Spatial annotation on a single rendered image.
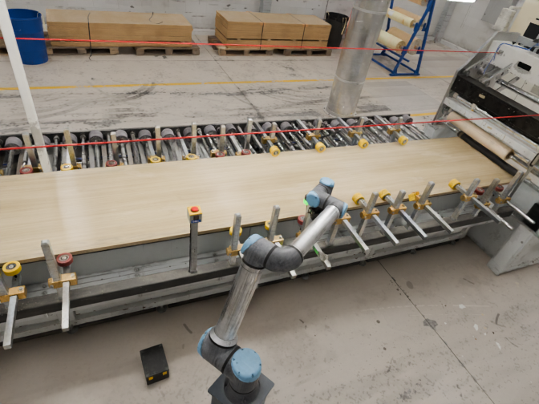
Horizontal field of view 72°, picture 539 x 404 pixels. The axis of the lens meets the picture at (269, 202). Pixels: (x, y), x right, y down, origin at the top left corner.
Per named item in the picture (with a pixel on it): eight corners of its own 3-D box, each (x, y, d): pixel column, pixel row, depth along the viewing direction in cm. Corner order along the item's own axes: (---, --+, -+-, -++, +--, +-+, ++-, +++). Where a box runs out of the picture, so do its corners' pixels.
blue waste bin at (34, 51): (53, 66, 596) (42, 18, 550) (11, 66, 573) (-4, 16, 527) (53, 53, 635) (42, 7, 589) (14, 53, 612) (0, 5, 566)
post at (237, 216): (234, 268, 248) (241, 215, 218) (229, 268, 247) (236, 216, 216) (233, 264, 250) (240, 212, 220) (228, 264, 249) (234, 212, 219)
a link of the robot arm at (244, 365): (246, 400, 181) (250, 384, 170) (220, 378, 187) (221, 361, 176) (264, 375, 191) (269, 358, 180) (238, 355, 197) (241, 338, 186)
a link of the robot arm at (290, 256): (290, 269, 157) (352, 199, 205) (266, 255, 161) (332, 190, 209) (285, 287, 164) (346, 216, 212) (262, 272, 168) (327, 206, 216)
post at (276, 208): (269, 259, 256) (281, 207, 226) (265, 260, 255) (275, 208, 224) (267, 256, 258) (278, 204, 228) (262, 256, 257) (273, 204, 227)
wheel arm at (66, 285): (70, 331, 183) (68, 326, 180) (62, 333, 182) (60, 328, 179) (70, 265, 213) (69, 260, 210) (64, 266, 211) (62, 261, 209)
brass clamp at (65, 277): (77, 284, 204) (75, 279, 200) (49, 290, 199) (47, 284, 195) (77, 276, 208) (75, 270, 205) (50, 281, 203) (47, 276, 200)
